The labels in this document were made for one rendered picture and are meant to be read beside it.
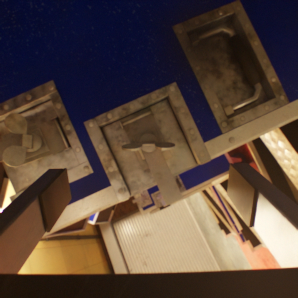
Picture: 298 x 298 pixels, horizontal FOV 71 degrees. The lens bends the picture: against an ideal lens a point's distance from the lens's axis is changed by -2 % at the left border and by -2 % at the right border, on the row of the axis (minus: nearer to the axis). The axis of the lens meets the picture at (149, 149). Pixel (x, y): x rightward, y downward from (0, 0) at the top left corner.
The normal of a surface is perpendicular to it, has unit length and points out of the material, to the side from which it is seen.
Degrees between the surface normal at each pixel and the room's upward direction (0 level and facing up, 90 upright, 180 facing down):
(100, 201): 90
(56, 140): 115
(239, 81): 90
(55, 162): 90
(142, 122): 90
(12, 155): 137
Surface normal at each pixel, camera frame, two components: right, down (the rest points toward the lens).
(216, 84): 0.04, -0.04
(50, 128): 0.41, -0.21
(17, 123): 0.76, -0.18
